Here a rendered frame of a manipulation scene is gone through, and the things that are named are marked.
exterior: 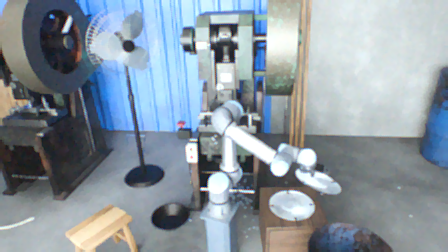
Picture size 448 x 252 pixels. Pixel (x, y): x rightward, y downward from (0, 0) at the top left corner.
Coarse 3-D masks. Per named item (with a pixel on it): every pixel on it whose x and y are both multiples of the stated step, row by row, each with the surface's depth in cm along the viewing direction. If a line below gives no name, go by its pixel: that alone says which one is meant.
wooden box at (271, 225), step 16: (272, 192) 214; (304, 192) 213; (320, 208) 197; (272, 224) 186; (288, 224) 185; (304, 224) 184; (320, 224) 184; (272, 240) 188; (288, 240) 188; (304, 240) 187
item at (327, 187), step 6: (300, 174) 195; (306, 174) 190; (318, 174) 181; (300, 180) 203; (306, 180) 198; (312, 180) 195; (318, 180) 190; (324, 180) 183; (330, 180) 179; (312, 186) 201; (318, 186) 196; (324, 186) 192; (330, 186) 186; (336, 186) 182; (324, 192) 199; (336, 192) 189
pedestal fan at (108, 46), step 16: (96, 16) 219; (128, 16) 229; (112, 32) 224; (128, 32) 229; (144, 32) 237; (96, 48) 228; (112, 48) 228; (128, 48) 234; (128, 64) 250; (144, 64) 254; (128, 80) 259; (128, 96) 265; (128, 176) 296; (144, 176) 295; (160, 176) 296
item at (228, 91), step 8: (216, 64) 222; (224, 64) 221; (232, 64) 220; (216, 72) 224; (224, 72) 223; (232, 72) 223; (216, 80) 227; (224, 80) 226; (232, 80) 225; (216, 88) 230; (224, 88) 229; (232, 88) 228; (224, 96) 228; (232, 96) 227
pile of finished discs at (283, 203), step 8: (280, 192) 213; (288, 192) 213; (296, 192) 212; (272, 200) 206; (280, 200) 206; (288, 200) 204; (296, 200) 204; (304, 200) 204; (272, 208) 199; (280, 208) 198; (288, 208) 197; (296, 208) 197; (304, 208) 197; (312, 208) 197; (280, 216) 191; (288, 216) 191; (296, 216) 191; (304, 216) 191
